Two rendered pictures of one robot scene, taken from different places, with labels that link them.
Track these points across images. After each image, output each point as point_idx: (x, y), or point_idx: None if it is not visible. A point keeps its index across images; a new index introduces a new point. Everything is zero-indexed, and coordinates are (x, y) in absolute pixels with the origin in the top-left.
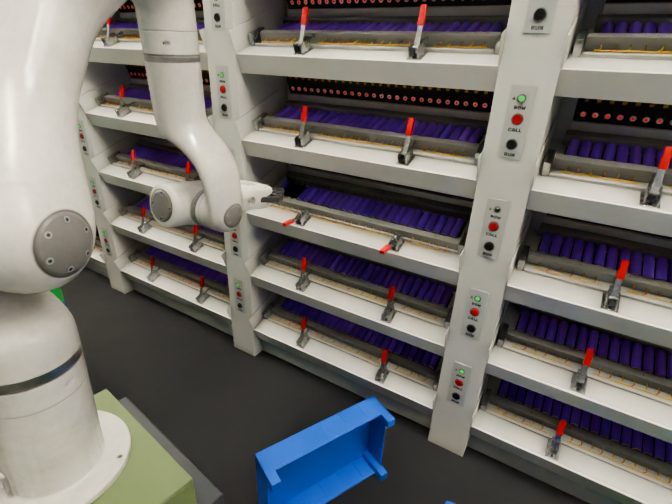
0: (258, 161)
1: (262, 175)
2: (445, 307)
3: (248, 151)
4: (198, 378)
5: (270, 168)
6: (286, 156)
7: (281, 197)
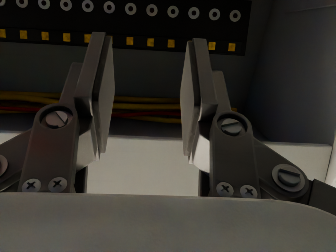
0: (318, 78)
1: (333, 15)
2: None
3: (310, 163)
4: None
5: (307, 16)
6: (126, 165)
7: (71, 72)
